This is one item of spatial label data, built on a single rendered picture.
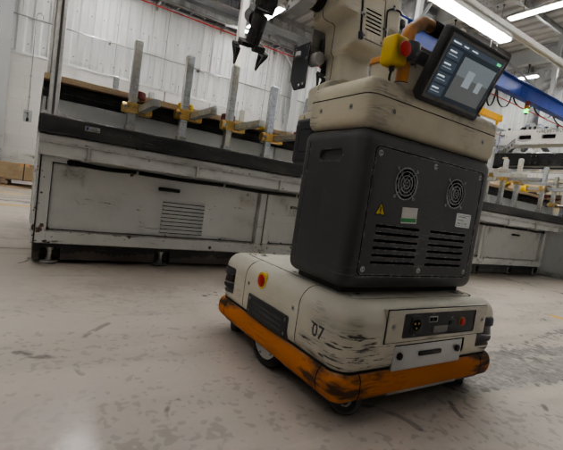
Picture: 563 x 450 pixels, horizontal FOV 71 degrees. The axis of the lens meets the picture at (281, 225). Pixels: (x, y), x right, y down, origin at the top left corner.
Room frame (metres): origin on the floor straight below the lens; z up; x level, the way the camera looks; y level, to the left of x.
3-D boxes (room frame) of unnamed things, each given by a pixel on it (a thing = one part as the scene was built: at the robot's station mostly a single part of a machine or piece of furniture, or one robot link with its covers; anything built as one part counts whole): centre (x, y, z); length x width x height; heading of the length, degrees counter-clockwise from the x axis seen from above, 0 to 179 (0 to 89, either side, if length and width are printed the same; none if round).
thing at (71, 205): (3.55, -0.76, 0.44); 5.10 x 0.69 x 0.87; 123
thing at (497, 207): (3.09, -1.06, 0.67); 5.11 x 0.08 x 0.10; 123
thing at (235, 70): (2.17, 0.36, 0.91); 0.04 x 0.04 x 0.48; 33
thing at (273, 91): (2.31, 0.15, 0.87); 0.04 x 0.04 x 0.48; 33
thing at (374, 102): (1.21, -0.30, 0.59); 0.55 x 0.34 x 0.83; 123
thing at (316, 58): (1.53, -0.10, 0.99); 0.28 x 0.16 x 0.22; 123
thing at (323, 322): (1.29, -0.25, 0.16); 0.67 x 0.64 x 0.25; 33
